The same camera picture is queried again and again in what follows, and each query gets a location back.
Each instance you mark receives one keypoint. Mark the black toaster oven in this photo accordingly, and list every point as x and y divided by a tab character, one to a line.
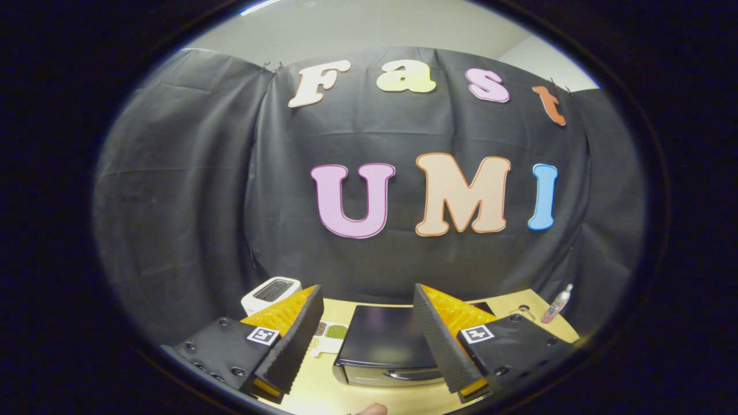
386	340

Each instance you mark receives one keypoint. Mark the black backdrop cloth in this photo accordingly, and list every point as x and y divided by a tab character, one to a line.
230	202

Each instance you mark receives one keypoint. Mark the clear glass jar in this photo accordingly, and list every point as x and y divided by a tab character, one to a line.
523	311

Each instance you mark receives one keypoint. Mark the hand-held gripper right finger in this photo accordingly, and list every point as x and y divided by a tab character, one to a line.
441	340

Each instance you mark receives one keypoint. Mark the small white snack dish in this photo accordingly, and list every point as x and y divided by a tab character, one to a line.
331	334

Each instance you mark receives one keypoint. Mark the white pop-up toaster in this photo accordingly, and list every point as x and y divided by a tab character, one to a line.
271	291

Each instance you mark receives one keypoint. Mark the small white pink-label bottle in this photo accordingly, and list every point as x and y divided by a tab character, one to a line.
556	305

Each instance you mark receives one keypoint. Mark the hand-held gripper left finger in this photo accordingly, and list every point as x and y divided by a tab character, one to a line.
300	334

